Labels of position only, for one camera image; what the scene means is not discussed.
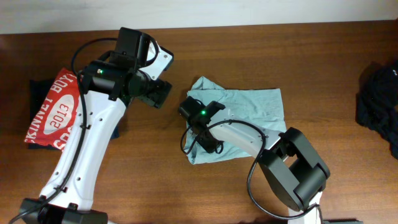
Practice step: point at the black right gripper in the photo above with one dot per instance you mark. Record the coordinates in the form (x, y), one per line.
(207, 145)

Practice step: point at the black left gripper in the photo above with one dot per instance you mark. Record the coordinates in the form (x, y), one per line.
(158, 93)

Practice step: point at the light blue t-shirt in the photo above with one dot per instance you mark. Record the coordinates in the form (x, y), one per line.
(261, 107)

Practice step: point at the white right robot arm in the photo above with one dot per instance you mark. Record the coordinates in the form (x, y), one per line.
(294, 170)

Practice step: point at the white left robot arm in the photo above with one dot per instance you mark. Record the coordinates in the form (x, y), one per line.
(107, 89)

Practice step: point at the black crumpled clothes pile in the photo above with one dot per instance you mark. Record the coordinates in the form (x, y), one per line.
(376, 101)

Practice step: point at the red folded soccer t-shirt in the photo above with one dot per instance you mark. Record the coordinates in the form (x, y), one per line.
(53, 123)

